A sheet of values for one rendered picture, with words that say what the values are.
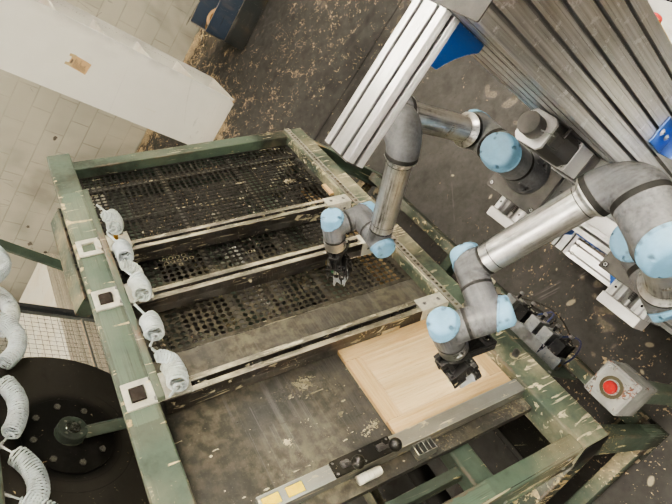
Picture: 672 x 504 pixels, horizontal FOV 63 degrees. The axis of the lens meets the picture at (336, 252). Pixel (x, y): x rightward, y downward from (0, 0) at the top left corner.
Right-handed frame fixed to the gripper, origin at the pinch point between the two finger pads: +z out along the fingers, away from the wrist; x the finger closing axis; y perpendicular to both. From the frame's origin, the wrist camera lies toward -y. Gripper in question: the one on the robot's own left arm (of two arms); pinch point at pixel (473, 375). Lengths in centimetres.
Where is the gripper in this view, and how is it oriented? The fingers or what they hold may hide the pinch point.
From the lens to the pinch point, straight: 158.3
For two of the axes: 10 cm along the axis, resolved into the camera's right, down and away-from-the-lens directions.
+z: 3.5, 5.6, 7.6
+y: -8.1, 5.9, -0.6
